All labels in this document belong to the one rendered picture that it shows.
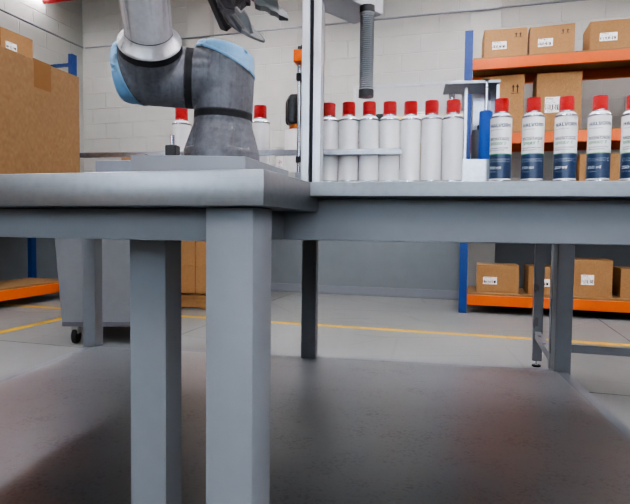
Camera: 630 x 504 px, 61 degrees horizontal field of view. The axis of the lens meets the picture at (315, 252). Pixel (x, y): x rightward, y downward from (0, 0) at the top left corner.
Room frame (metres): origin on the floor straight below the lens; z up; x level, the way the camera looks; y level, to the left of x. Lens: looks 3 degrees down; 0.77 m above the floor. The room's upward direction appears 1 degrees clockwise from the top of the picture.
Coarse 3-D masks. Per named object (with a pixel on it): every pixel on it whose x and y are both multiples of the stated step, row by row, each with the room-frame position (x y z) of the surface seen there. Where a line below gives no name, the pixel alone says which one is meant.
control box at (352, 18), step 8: (328, 0) 1.24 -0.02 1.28; (336, 0) 1.24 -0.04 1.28; (344, 0) 1.24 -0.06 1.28; (352, 0) 1.24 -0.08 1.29; (360, 0) 1.26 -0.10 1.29; (368, 0) 1.28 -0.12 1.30; (376, 0) 1.30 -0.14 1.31; (328, 8) 1.29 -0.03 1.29; (336, 8) 1.28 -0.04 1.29; (344, 8) 1.28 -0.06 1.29; (352, 8) 1.28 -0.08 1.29; (376, 8) 1.30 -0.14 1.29; (336, 16) 1.33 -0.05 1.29; (344, 16) 1.33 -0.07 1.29; (352, 16) 1.33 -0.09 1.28; (376, 16) 1.33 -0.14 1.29
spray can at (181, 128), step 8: (176, 112) 1.44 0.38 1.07; (184, 112) 1.44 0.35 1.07; (176, 120) 1.44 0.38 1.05; (184, 120) 1.44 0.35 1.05; (176, 128) 1.43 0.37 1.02; (184, 128) 1.43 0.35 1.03; (176, 136) 1.43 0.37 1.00; (184, 136) 1.43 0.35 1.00; (176, 144) 1.43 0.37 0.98; (184, 144) 1.43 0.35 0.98
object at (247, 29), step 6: (240, 12) 1.14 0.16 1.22; (246, 12) 1.11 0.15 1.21; (240, 18) 1.15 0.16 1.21; (246, 18) 1.12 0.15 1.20; (240, 24) 1.16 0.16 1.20; (246, 24) 1.14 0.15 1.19; (246, 30) 1.15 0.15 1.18; (252, 30) 1.15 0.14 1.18; (252, 36) 1.15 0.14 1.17; (258, 36) 1.15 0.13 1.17
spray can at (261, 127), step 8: (256, 112) 1.40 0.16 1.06; (264, 112) 1.41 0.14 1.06; (256, 120) 1.40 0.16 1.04; (264, 120) 1.40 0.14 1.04; (256, 128) 1.39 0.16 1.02; (264, 128) 1.40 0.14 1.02; (256, 136) 1.39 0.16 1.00; (264, 136) 1.40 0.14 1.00; (264, 144) 1.40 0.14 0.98; (264, 160) 1.40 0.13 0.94
